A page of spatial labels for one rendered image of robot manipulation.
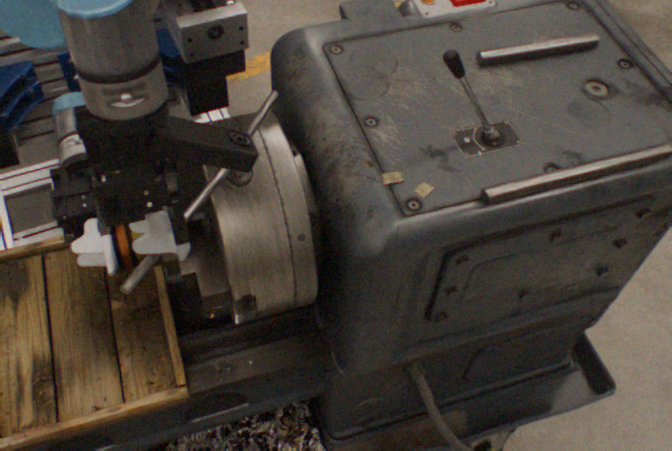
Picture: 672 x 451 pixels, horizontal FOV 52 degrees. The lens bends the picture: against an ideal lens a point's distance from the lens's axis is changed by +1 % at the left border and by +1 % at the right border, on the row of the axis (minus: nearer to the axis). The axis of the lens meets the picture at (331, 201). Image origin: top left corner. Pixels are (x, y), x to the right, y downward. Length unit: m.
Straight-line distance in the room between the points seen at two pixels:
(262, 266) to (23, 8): 0.45
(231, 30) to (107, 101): 0.78
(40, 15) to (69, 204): 0.29
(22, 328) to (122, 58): 0.74
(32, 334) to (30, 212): 1.08
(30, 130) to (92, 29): 1.02
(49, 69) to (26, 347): 0.57
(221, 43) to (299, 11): 1.85
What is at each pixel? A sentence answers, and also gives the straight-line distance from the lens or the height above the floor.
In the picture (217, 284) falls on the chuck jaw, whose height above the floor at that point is 1.10.
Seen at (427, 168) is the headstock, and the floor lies 1.26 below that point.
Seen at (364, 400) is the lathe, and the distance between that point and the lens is 1.35.
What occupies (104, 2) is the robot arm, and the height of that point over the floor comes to 1.61.
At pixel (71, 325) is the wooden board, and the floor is 0.89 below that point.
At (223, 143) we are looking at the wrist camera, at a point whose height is 1.43.
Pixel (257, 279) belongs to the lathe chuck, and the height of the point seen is 1.13.
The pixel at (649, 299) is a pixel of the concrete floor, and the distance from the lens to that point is 2.53.
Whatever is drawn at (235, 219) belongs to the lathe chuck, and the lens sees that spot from 0.93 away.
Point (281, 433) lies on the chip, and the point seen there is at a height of 0.57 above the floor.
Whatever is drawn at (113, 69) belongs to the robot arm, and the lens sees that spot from 0.63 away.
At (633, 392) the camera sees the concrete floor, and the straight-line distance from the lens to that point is 2.34.
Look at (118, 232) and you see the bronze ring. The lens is 1.05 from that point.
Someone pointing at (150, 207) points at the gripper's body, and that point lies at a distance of 0.72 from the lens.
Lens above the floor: 1.96
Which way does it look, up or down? 53 degrees down
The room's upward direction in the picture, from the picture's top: 4 degrees clockwise
